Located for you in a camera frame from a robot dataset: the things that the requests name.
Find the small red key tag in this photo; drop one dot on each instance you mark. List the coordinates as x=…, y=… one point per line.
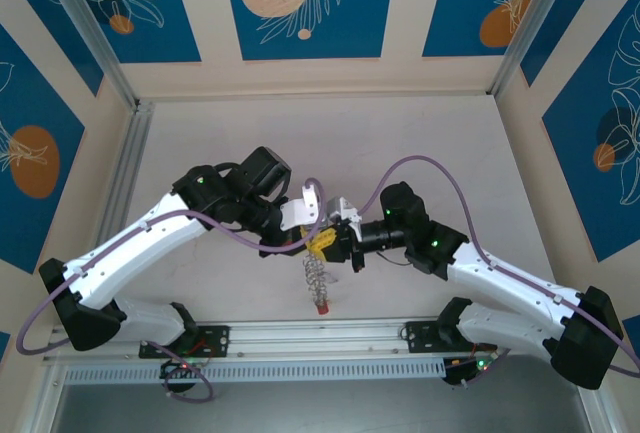
x=323, y=308

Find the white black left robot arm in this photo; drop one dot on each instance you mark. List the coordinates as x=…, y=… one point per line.
x=125, y=248

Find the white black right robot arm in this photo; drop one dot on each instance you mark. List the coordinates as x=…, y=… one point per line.
x=510, y=283

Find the black controller box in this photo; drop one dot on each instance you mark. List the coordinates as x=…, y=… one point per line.
x=177, y=375
x=465, y=370

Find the aluminium side rail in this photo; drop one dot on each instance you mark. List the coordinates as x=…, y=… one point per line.
x=130, y=178

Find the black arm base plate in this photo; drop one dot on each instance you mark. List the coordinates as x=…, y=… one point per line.
x=420, y=335
x=217, y=340

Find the aluminium frame post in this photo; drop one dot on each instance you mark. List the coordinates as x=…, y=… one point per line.
x=42, y=403
x=90, y=28
x=525, y=28
x=595, y=413

